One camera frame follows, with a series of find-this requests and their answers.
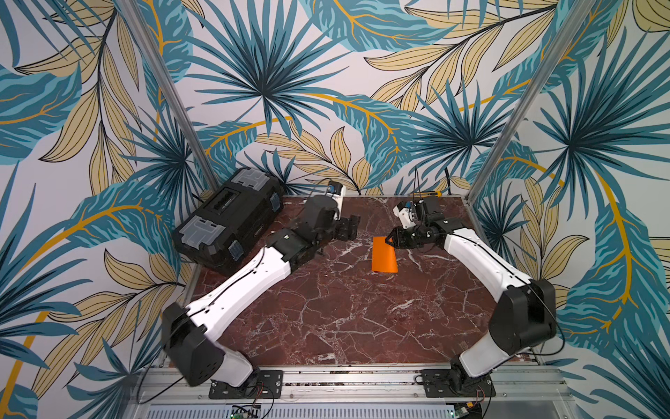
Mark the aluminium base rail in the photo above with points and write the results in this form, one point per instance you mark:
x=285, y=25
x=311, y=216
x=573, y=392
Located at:
x=524, y=390

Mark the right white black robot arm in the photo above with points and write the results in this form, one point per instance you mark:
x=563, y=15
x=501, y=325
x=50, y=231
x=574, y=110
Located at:
x=525, y=313

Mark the black plastic toolbox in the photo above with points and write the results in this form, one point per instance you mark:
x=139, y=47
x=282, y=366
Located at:
x=222, y=232

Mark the aluminium frame post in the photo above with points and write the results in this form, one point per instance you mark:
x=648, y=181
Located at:
x=557, y=49
x=140, y=31

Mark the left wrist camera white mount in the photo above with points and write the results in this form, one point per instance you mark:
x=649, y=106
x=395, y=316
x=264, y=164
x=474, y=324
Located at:
x=336, y=191

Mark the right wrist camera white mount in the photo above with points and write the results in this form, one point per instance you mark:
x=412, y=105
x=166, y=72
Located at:
x=406, y=213

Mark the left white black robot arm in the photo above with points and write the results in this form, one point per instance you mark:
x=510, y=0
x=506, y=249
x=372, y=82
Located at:
x=190, y=334

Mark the right aluminium frame post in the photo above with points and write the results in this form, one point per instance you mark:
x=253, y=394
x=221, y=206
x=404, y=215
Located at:
x=557, y=49

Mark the green circuit board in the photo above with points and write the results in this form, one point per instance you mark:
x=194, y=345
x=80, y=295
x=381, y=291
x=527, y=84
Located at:
x=244, y=412

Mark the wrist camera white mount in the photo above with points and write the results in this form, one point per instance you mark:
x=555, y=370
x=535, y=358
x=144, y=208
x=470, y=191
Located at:
x=336, y=191
x=406, y=213

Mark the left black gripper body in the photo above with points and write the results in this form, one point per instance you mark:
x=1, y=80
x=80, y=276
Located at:
x=345, y=229

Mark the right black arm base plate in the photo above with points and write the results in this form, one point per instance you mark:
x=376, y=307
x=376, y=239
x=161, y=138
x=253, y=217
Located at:
x=445, y=383

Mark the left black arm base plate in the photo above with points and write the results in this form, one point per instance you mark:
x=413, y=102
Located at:
x=261, y=385

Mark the left aluminium frame post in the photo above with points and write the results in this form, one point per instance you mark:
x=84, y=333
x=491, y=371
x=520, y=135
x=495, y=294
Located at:
x=140, y=31

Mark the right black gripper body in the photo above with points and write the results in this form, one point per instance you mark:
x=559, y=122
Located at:
x=403, y=236

